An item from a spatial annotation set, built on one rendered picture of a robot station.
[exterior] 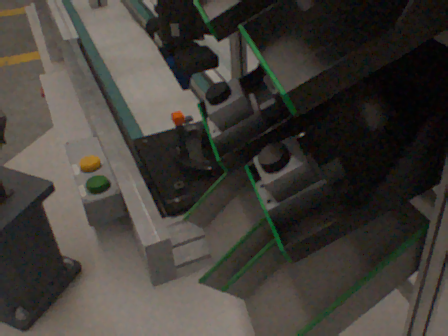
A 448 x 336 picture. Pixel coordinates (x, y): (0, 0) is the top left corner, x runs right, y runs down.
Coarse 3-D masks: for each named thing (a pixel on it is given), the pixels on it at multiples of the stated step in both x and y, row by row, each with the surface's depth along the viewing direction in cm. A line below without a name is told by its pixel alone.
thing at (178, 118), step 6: (174, 114) 91; (180, 114) 91; (174, 120) 90; (180, 120) 91; (186, 120) 92; (192, 120) 92; (180, 126) 92; (180, 132) 93; (180, 138) 93; (180, 144) 94; (180, 150) 95
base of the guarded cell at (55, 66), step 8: (32, 16) 192; (32, 24) 186; (40, 32) 180; (40, 40) 174; (56, 40) 173; (40, 48) 169; (40, 56) 211; (48, 56) 164; (48, 64) 159; (56, 64) 159; (64, 64) 159; (48, 72) 155; (40, 88) 191
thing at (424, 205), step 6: (438, 36) 39; (444, 36) 39; (444, 42) 39; (426, 192) 48; (414, 198) 48; (420, 198) 47; (426, 198) 47; (432, 198) 47; (414, 204) 48; (420, 204) 47; (426, 204) 47; (432, 204) 46; (420, 210) 48; (426, 210) 47; (432, 210) 46; (426, 216) 47
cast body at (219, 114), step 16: (208, 96) 57; (224, 96) 57; (240, 96) 56; (208, 112) 57; (224, 112) 57; (240, 112) 57; (256, 112) 58; (272, 112) 60; (224, 128) 58; (240, 128) 59; (256, 128) 59; (224, 144) 60; (240, 144) 60
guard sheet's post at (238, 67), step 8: (240, 32) 108; (232, 40) 108; (240, 40) 109; (232, 48) 110; (240, 48) 110; (232, 56) 111; (240, 56) 111; (232, 64) 113; (240, 64) 113; (232, 72) 114; (240, 72) 113
